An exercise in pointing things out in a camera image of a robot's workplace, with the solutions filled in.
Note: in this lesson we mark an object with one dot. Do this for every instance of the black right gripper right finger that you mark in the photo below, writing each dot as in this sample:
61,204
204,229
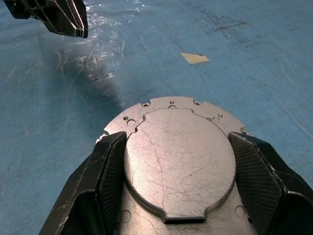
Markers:
269,186

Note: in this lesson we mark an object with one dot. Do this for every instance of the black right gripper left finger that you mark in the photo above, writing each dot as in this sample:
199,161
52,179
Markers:
85,191

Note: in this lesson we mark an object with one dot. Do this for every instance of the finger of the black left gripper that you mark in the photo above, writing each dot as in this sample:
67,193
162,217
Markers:
61,17

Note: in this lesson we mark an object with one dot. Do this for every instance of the silver motor end cover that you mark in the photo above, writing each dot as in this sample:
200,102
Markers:
181,159

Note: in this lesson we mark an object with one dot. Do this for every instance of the blue plastic table mat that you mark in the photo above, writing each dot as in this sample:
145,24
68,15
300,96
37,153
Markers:
244,85

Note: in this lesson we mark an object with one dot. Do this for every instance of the beige tape patch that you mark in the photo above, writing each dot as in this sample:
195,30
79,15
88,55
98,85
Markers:
195,58

